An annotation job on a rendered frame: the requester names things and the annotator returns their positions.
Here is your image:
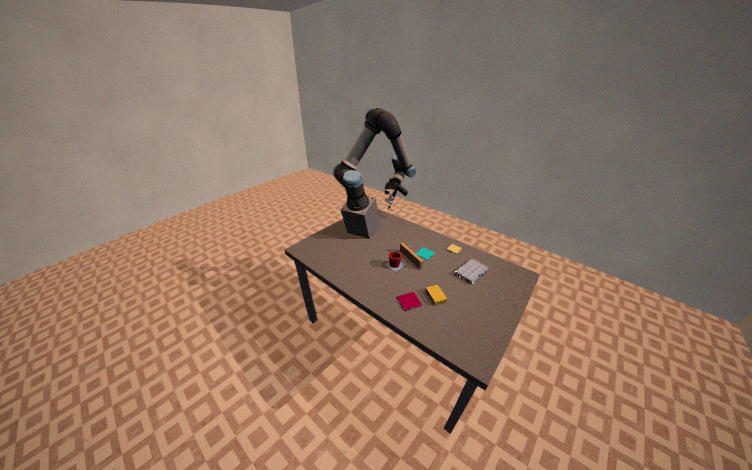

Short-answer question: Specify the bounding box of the dark red flat square pad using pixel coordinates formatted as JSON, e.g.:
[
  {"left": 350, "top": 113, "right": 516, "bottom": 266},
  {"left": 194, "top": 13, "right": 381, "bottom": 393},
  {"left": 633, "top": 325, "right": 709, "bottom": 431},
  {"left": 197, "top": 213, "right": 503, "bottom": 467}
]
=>
[{"left": 397, "top": 292, "right": 422, "bottom": 311}]

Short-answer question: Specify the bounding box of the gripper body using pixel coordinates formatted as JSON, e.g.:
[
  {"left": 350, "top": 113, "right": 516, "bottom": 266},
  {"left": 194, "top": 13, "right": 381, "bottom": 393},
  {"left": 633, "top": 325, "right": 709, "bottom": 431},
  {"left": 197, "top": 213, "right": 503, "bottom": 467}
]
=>
[{"left": 385, "top": 178, "right": 401, "bottom": 195}]

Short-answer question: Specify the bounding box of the red cup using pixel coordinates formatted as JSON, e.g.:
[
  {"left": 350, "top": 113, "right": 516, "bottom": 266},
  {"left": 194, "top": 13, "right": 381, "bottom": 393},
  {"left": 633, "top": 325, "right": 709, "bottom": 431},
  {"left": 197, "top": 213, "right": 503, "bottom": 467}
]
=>
[{"left": 389, "top": 252, "right": 401, "bottom": 268}]

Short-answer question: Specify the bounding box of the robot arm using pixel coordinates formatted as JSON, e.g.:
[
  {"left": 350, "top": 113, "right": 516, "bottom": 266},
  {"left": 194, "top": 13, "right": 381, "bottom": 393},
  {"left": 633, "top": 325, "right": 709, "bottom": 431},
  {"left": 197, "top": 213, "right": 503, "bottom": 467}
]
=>
[{"left": 333, "top": 107, "right": 416, "bottom": 211}]

